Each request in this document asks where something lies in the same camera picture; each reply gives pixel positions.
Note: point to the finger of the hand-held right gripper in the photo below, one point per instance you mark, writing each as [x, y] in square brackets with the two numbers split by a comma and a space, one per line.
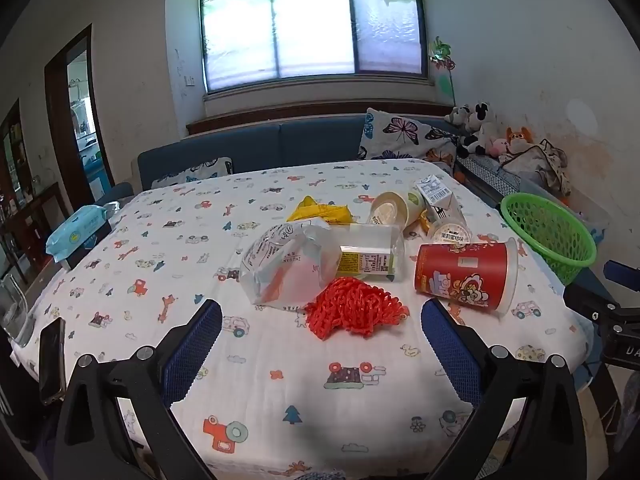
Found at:
[622, 272]
[592, 304]

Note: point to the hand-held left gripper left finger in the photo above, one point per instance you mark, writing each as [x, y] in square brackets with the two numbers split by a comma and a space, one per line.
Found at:
[192, 355]

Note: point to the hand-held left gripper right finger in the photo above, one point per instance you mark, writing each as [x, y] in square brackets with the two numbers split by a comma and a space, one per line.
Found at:
[452, 355]

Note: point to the green plastic basket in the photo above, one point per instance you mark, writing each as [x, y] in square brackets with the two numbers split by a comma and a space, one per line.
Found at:
[550, 240]

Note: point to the red paper cup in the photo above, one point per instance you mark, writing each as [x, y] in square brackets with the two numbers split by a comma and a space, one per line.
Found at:
[460, 275]

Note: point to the red mesh net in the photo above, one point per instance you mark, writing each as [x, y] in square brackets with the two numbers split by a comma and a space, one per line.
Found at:
[355, 310]

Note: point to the clear plastic bag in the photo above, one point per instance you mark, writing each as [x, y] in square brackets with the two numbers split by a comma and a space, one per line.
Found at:
[280, 270]

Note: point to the clear pudding cup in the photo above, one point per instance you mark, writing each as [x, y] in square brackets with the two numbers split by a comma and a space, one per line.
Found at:
[450, 232]

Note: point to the clear bottle yellow label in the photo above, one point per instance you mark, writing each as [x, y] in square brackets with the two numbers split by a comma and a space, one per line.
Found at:
[370, 260]

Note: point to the small orange wrapper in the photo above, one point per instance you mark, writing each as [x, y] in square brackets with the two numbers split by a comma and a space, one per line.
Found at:
[425, 220]

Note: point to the white green paper cup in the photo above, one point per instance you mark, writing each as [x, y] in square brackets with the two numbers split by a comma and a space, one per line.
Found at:
[392, 207]

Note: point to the white milk carton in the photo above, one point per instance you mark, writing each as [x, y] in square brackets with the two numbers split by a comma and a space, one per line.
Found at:
[435, 191]

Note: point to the yellow wrapper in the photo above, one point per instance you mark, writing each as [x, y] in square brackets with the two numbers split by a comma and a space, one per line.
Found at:
[320, 210]

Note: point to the printed blanket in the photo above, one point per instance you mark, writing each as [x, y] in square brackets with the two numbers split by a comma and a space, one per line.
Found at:
[200, 240]

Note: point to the beige patterned cloth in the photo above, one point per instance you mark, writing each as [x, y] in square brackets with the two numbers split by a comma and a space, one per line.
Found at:
[540, 165]

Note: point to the black phone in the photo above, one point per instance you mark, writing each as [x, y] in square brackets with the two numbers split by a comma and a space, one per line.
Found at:
[52, 360]

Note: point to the black box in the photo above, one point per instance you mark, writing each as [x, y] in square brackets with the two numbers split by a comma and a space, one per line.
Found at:
[92, 247]

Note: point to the orange fox plush toy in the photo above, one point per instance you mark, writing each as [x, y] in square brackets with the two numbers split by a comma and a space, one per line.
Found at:
[517, 137]

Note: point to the blue wet wipes pack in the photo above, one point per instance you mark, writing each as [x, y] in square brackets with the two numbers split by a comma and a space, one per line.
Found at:
[75, 230]

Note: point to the grey patterned seat mat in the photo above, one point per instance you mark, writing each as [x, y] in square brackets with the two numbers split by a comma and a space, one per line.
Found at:
[480, 170]

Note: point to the pink plush toy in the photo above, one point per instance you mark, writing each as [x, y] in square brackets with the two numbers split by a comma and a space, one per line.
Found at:
[496, 146]

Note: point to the glass container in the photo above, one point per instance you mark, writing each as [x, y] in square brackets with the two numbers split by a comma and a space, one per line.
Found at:
[17, 315]

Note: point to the small butterfly pillow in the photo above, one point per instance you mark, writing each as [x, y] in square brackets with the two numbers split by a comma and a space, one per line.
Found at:
[200, 172]

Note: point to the cow plush toy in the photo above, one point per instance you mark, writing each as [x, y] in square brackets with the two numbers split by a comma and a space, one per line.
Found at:
[477, 125]

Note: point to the blue sofa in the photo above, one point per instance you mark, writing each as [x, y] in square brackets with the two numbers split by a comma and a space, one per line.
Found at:
[260, 147]

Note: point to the dark wooden cabinet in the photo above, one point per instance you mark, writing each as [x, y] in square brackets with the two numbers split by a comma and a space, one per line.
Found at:
[20, 210]

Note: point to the large butterfly pillow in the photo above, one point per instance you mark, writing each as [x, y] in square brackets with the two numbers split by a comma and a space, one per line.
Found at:
[400, 135]

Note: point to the grey plush toy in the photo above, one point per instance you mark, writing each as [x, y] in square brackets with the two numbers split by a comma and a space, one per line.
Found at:
[456, 116]

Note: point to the brown framed doorway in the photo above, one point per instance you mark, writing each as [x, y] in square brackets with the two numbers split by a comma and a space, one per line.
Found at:
[82, 110]

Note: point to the colourful pinwheel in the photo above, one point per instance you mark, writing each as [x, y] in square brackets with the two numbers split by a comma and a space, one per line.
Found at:
[440, 57]

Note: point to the white wall switch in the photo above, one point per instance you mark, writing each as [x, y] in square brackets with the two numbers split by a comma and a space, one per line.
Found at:
[188, 80]

